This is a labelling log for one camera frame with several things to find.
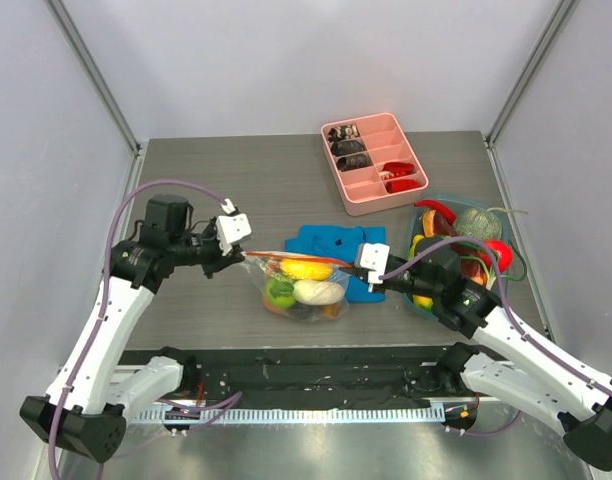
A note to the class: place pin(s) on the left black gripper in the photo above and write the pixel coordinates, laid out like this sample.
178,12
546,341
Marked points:
219,261

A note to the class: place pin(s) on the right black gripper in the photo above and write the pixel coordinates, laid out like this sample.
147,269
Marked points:
388,283

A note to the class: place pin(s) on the orange fruit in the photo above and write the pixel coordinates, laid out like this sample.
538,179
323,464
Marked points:
332,311

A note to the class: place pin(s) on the yellow mango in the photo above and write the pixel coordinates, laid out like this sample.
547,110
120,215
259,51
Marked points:
306,270

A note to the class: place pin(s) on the white radish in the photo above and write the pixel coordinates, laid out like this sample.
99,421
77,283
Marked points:
318,293

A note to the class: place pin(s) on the green apple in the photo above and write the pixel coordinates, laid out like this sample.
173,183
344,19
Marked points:
280,293

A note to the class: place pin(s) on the clear zip top bag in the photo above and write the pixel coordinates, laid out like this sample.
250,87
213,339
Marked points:
263,265

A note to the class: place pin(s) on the red apple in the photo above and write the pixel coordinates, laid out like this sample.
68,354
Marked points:
503,252

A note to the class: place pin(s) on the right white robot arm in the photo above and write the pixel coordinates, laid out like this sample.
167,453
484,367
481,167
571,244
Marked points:
510,361

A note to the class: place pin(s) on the blue folded t-shirt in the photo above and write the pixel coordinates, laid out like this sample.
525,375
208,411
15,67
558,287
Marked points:
339,243

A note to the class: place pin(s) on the red chili pepper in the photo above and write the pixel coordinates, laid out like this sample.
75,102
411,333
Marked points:
441,208

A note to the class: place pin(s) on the pink divided tray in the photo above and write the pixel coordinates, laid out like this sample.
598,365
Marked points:
356,149

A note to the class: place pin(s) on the red item in tray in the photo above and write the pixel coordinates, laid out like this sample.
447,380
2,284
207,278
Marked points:
398,177

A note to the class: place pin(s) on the green melon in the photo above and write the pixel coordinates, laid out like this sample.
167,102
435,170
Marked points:
478,223

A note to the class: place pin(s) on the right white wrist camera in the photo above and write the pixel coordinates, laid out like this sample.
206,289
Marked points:
371,262

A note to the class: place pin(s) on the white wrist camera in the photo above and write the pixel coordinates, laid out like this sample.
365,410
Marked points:
371,262
232,230

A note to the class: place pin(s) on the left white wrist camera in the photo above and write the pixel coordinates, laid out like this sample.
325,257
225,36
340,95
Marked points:
232,230

